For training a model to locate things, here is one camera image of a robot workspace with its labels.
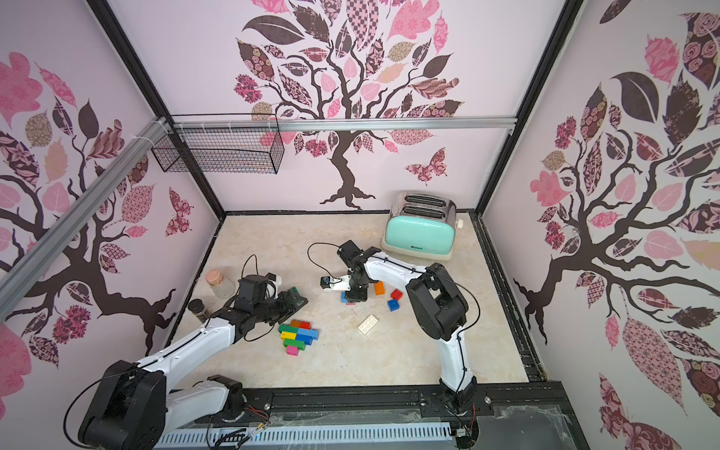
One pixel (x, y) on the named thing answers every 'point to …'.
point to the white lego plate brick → (367, 323)
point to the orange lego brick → (380, 288)
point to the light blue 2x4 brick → (343, 297)
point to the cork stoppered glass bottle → (223, 287)
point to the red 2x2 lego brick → (306, 325)
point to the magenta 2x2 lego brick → (292, 350)
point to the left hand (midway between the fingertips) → (306, 309)
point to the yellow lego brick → (288, 336)
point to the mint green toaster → (421, 226)
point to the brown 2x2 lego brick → (294, 323)
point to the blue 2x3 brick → (305, 338)
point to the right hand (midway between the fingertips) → (353, 289)
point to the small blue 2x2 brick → (393, 305)
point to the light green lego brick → (299, 344)
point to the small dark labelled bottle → (197, 307)
